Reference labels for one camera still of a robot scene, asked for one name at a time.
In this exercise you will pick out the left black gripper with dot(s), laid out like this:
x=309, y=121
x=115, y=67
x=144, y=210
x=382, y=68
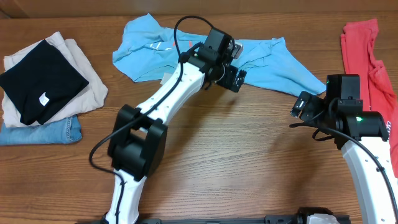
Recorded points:
x=227, y=79

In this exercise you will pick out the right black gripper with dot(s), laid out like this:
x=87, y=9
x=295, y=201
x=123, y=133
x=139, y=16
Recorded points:
x=312, y=104

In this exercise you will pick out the light blue printed t-shirt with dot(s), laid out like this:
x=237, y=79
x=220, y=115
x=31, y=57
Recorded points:
x=148, y=51

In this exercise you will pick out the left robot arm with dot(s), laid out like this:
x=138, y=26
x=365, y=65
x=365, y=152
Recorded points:
x=138, y=142

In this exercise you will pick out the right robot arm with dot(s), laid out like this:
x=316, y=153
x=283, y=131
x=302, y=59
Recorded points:
x=362, y=138

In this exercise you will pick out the red t-shirt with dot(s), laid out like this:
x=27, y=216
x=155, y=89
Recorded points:
x=357, y=47

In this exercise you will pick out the folded beige garment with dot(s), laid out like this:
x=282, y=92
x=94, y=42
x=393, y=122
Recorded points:
x=90, y=98

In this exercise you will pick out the folded blue jeans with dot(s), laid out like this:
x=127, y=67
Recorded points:
x=65, y=131

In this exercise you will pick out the folded black garment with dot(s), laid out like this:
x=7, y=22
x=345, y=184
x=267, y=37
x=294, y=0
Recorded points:
x=42, y=83

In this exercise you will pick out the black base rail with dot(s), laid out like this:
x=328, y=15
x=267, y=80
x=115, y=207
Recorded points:
x=302, y=216

